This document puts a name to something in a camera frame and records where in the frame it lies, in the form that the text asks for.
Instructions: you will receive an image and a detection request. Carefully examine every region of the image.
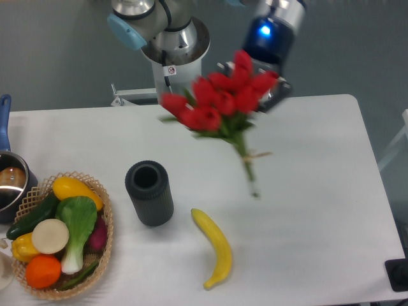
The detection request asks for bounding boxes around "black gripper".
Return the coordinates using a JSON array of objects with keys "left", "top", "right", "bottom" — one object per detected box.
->
[{"left": 217, "top": 17, "right": 295, "bottom": 112}]

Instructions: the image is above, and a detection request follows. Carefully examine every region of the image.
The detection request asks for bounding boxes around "red tulip bouquet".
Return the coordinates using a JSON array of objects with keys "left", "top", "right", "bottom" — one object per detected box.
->
[{"left": 161, "top": 50, "right": 279, "bottom": 198}]

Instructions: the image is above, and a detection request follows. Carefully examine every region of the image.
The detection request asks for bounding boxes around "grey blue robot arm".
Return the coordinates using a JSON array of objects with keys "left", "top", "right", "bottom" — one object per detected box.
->
[{"left": 107, "top": 1, "right": 307, "bottom": 103}]

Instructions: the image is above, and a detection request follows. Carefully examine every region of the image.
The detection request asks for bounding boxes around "dark grey ribbed vase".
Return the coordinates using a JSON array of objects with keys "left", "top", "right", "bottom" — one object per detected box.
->
[{"left": 125, "top": 160, "right": 174, "bottom": 227}]

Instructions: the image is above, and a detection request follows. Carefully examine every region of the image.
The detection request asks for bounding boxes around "yellow banana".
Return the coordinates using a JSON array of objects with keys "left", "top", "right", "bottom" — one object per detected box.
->
[{"left": 191, "top": 208, "right": 233, "bottom": 290}]

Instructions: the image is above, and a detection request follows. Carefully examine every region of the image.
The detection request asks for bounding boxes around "yellow squash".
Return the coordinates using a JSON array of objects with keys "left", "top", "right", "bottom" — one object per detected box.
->
[{"left": 52, "top": 177, "right": 103, "bottom": 211}]

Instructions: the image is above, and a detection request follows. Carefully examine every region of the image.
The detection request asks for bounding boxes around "green bok choy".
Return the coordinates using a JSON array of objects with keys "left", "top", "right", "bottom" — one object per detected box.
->
[{"left": 55, "top": 196, "right": 97, "bottom": 275}]

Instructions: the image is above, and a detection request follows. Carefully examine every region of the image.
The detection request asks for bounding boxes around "purple red sweet potato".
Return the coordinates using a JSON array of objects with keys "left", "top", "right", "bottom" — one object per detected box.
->
[{"left": 87, "top": 215, "right": 108, "bottom": 251}]

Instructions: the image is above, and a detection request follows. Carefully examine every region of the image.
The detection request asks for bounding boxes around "black device at edge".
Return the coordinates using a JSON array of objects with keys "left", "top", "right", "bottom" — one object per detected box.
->
[{"left": 384, "top": 258, "right": 407, "bottom": 292}]

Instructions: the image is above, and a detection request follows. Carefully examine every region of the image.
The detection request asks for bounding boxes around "woven wicker basket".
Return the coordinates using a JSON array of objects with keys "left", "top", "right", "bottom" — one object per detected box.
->
[{"left": 12, "top": 171, "right": 113, "bottom": 301}]

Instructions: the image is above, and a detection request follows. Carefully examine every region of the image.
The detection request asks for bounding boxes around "dark green cucumber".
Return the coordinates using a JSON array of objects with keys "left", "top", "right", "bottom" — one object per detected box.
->
[{"left": 6, "top": 191, "right": 60, "bottom": 240}]

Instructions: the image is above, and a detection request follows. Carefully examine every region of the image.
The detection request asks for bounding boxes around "green chili pepper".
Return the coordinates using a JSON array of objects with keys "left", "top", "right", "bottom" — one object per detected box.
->
[{"left": 57, "top": 261, "right": 99, "bottom": 291}]

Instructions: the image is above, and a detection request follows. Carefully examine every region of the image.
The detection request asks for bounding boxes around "orange fruit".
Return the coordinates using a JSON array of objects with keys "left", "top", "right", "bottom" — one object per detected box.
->
[{"left": 25, "top": 254, "right": 61, "bottom": 289}]

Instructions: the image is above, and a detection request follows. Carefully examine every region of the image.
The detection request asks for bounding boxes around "yellow bell pepper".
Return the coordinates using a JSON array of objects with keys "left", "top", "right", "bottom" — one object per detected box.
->
[{"left": 11, "top": 233, "right": 40, "bottom": 263}]

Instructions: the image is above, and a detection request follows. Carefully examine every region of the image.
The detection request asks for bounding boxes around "small garlic clove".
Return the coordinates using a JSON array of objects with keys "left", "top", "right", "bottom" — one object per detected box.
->
[{"left": 0, "top": 239, "right": 8, "bottom": 249}]

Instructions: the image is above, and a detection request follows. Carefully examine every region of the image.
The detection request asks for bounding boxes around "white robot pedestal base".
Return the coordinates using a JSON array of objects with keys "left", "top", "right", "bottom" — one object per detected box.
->
[{"left": 110, "top": 15, "right": 211, "bottom": 107}]

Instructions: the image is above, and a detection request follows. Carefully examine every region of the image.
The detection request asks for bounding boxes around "white frame at right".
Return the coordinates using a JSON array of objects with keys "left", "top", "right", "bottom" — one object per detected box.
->
[{"left": 377, "top": 109, "right": 407, "bottom": 171}]

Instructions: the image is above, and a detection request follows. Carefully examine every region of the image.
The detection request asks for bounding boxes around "blue handled saucepan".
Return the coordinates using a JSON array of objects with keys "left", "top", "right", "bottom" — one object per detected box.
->
[{"left": 1, "top": 94, "right": 38, "bottom": 224}]

